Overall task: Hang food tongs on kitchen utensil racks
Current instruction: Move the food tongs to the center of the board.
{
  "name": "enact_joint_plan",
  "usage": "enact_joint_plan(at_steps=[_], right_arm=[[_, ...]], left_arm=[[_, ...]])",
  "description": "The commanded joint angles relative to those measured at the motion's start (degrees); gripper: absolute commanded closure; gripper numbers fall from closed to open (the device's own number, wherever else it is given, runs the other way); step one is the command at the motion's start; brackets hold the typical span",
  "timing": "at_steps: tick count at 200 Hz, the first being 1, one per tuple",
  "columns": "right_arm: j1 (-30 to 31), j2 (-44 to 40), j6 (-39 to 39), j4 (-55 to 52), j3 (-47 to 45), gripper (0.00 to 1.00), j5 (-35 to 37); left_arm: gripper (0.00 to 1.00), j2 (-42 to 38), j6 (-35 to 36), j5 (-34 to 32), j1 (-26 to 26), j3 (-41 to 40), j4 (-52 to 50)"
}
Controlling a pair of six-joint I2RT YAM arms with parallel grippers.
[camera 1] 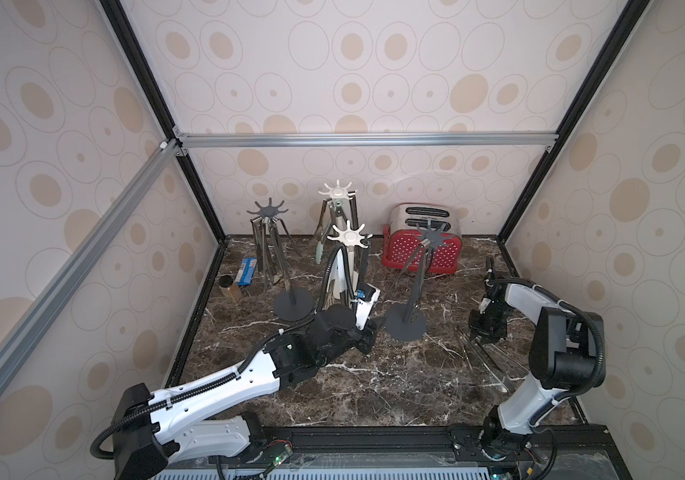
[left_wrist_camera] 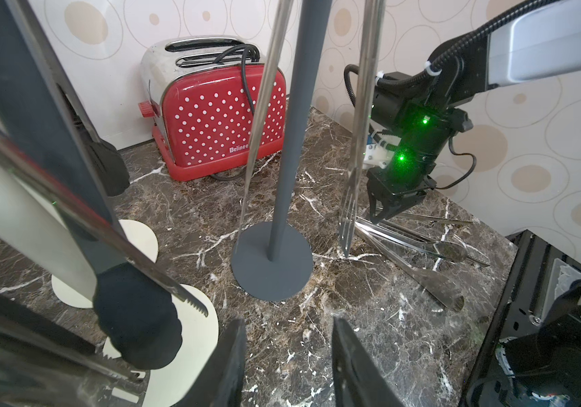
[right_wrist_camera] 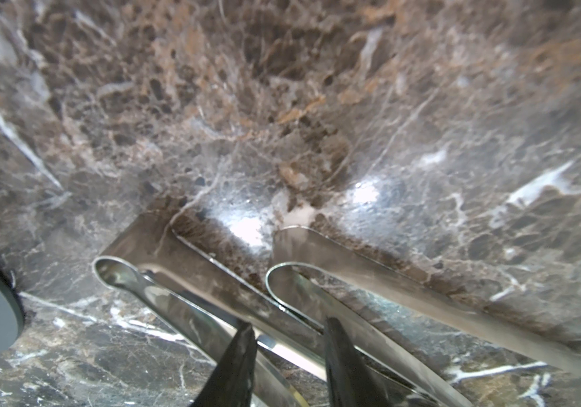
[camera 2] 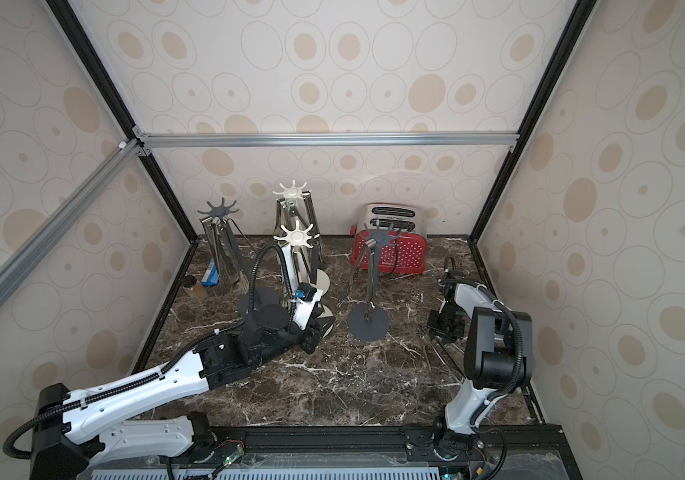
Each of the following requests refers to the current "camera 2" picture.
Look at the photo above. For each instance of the blue small package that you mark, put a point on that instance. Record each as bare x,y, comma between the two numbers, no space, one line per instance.
211,277

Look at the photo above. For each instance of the small steel tongs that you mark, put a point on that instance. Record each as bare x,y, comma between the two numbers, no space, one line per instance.
289,270

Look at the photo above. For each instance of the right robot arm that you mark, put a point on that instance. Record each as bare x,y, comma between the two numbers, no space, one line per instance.
499,347

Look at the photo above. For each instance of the dark grey utensil rack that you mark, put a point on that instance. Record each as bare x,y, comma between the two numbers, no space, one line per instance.
243,286

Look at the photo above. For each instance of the horizontal aluminium bar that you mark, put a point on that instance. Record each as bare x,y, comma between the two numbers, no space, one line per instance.
317,140

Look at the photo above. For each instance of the black tongs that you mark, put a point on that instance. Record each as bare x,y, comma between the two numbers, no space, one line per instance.
316,261

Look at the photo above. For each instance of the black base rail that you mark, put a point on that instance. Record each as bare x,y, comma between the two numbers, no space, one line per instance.
396,452

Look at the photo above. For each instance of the red white toaster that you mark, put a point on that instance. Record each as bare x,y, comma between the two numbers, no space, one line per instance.
409,256

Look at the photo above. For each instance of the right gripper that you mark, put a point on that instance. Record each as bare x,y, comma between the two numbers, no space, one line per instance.
444,324

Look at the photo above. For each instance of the white utensil rack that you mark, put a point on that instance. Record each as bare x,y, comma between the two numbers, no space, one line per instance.
289,206
299,237

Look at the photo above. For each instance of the diagonal aluminium bar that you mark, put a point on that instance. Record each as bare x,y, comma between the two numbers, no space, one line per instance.
40,244

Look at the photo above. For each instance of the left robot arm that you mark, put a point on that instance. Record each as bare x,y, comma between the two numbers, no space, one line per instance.
75,430

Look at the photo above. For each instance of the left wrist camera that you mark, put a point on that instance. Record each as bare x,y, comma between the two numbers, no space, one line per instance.
306,296

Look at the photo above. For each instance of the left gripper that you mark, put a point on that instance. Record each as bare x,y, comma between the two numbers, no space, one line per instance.
313,336

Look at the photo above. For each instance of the dark grey rack back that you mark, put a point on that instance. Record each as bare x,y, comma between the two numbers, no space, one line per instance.
367,321

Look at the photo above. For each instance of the thin steel tongs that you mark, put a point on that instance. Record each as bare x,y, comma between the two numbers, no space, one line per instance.
231,266

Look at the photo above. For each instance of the brown spice jar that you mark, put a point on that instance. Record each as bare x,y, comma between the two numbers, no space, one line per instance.
194,288

